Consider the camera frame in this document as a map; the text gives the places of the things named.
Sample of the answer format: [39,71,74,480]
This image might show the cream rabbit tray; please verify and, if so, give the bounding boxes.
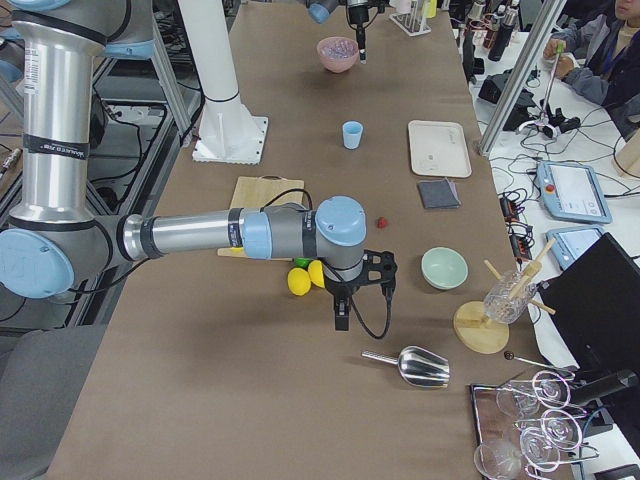
[408,120,472,178]

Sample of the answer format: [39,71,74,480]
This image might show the black laptop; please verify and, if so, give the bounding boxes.
[539,233,639,373]

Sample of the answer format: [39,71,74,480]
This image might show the pile of ice cubes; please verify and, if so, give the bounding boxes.
[320,39,357,60]

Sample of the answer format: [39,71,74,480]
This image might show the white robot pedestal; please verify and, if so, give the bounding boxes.
[179,0,268,165]

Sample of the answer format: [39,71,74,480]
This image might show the blue teach pendant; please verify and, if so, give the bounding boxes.
[536,161,613,225]
[545,225,605,270]

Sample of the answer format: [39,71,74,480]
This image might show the light blue plastic cup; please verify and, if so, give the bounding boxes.
[342,120,364,150]

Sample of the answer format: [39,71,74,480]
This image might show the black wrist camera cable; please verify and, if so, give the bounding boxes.
[347,287,394,342]

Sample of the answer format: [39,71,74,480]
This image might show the aluminium frame post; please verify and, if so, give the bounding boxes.
[477,0,566,158]

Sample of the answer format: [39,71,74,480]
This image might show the metal ice scoop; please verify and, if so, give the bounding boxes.
[361,346,450,389]

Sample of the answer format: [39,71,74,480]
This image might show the white cup rack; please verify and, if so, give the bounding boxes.
[389,0,431,37]

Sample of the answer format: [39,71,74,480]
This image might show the wooden cup tree stand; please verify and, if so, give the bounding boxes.
[453,239,556,354]

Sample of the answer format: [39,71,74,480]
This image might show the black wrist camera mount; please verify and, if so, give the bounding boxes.
[360,250,397,298]

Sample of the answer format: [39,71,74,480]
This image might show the green lime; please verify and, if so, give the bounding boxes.
[294,257,311,269]

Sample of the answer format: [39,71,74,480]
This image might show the pink bowl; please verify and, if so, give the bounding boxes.
[316,37,359,73]

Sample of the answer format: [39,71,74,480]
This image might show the mint green bowl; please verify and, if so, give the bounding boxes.
[421,247,469,290]

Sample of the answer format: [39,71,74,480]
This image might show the wooden cutting board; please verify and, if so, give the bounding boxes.
[217,176,305,258]

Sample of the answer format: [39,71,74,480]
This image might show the yellow lemon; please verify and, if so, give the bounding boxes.
[307,260,325,288]
[287,267,311,296]

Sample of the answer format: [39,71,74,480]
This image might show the wine glass rack tray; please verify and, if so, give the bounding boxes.
[469,370,599,479]

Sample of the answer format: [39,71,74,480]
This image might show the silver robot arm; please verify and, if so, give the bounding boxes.
[1,1,369,330]
[306,0,371,63]

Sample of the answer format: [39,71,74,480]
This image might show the clear glass mug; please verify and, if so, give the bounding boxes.
[483,271,536,324]

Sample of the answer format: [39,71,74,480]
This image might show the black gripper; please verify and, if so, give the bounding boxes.
[323,267,362,331]
[346,4,369,51]

